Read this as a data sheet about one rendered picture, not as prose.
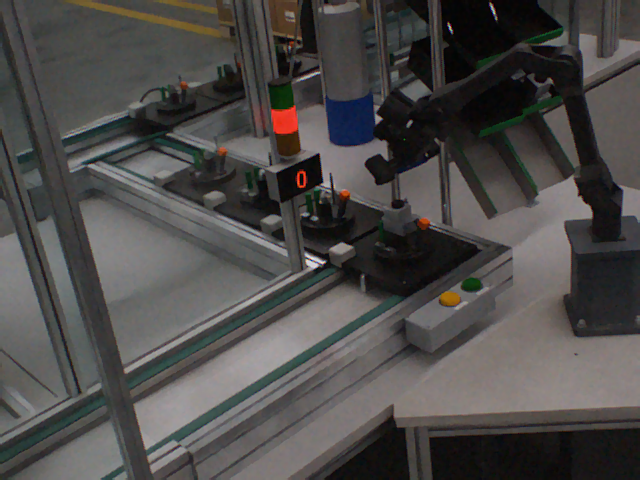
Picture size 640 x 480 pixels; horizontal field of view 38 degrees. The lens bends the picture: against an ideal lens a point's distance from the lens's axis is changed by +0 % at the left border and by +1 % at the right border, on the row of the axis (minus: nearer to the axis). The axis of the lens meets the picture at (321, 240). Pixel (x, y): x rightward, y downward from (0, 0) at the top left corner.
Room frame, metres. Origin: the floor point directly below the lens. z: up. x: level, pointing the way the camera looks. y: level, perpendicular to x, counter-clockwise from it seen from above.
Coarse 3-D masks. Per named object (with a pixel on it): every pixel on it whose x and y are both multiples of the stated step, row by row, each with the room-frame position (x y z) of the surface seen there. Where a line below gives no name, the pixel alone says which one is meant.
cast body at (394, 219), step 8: (400, 200) 1.84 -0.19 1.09; (384, 208) 1.83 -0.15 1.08; (392, 208) 1.82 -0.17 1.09; (400, 208) 1.82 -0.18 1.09; (408, 208) 1.82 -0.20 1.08; (384, 216) 1.85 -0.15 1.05; (392, 216) 1.82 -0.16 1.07; (400, 216) 1.81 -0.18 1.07; (408, 216) 1.82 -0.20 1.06; (384, 224) 1.84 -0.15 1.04; (392, 224) 1.82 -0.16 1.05; (400, 224) 1.80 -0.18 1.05; (408, 224) 1.80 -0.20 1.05; (400, 232) 1.80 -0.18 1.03; (408, 232) 1.80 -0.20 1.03
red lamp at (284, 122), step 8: (272, 112) 1.80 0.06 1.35; (280, 112) 1.78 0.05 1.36; (288, 112) 1.78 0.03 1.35; (272, 120) 1.80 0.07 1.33; (280, 120) 1.78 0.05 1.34; (288, 120) 1.78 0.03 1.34; (296, 120) 1.80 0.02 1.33; (280, 128) 1.78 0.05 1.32; (288, 128) 1.78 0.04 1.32; (296, 128) 1.79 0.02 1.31
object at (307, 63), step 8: (280, 48) 3.35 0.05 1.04; (288, 48) 3.41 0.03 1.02; (280, 56) 3.34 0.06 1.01; (288, 56) 3.40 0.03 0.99; (296, 56) 3.39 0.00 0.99; (280, 64) 3.32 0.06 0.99; (288, 64) 3.30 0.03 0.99; (296, 64) 3.31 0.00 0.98; (304, 64) 3.34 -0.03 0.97; (312, 64) 3.33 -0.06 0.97; (280, 72) 3.28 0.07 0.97; (288, 72) 3.27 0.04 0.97; (296, 72) 3.26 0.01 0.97; (304, 72) 3.26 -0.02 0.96
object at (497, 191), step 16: (464, 128) 2.06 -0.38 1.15; (464, 144) 2.03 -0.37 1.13; (480, 144) 2.04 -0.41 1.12; (496, 144) 2.04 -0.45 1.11; (464, 160) 1.96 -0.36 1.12; (480, 160) 2.01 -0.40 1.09; (496, 160) 2.02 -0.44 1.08; (512, 160) 2.00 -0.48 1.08; (464, 176) 1.96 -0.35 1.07; (480, 176) 1.97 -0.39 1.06; (496, 176) 1.98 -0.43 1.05; (512, 176) 1.99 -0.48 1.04; (528, 176) 1.96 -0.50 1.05; (480, 192) 1.91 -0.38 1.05; (496, 192) 1.95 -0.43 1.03; (512, 192) 1.96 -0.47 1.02; (528, 192) 1.95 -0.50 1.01; (496, 208) 1.87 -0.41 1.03; (512, 208) 1.92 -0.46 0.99
